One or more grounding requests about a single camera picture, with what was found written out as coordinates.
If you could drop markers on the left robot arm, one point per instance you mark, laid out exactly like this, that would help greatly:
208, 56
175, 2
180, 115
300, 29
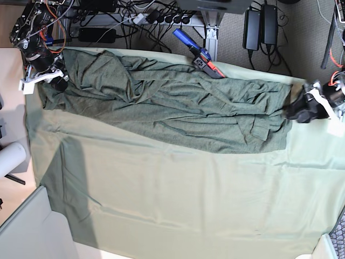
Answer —
316, 54

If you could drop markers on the black power brick under table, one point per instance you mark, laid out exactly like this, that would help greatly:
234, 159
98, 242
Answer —
97, 35

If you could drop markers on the white power strip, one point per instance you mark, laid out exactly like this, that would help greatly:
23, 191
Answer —
112, 19

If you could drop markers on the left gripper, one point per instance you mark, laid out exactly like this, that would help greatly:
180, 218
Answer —
304, 110

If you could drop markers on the white cylinder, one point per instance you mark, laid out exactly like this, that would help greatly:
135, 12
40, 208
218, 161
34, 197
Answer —
12, 156

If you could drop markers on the black power adapter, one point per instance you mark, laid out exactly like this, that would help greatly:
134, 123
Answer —
251, 35
269, 24

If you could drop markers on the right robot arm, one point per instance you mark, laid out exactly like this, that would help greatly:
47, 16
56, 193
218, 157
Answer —
30, 34

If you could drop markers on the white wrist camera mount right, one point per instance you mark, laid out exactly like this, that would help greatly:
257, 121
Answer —
27, 84

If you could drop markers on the aluminium table frame leg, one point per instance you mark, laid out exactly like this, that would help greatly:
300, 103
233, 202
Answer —
212, 22

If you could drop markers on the black power adapter right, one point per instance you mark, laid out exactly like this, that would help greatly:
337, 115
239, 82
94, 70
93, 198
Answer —
269, 24

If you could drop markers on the black power adapter left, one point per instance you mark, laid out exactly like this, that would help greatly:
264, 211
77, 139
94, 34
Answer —
251, 35

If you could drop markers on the green T-shirt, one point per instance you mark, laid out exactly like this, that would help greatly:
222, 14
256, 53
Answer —
173, 103

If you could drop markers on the red and blue clamp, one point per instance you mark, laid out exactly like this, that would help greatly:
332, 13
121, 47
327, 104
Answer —
202, 59

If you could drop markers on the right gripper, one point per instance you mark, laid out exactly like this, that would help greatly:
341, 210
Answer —
59, 83

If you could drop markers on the light green table cloth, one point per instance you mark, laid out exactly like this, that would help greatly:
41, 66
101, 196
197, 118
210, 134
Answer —
97, 190

